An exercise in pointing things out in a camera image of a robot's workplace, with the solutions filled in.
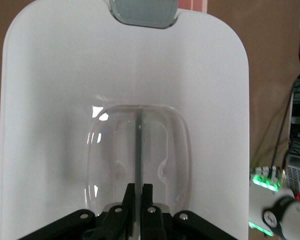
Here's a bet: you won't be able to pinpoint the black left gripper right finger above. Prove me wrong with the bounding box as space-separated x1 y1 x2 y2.
139 183 235 240

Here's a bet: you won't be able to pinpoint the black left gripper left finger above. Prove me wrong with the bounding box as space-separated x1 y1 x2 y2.
18 183 139 240

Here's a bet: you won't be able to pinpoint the white box lid grey latches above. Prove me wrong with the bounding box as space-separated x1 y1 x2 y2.
0 0 251 240

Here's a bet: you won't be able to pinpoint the white vented equipment case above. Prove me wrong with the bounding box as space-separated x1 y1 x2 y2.
286 153 300 197

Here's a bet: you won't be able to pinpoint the long black table cable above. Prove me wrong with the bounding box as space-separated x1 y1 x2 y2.
271 81 295 176

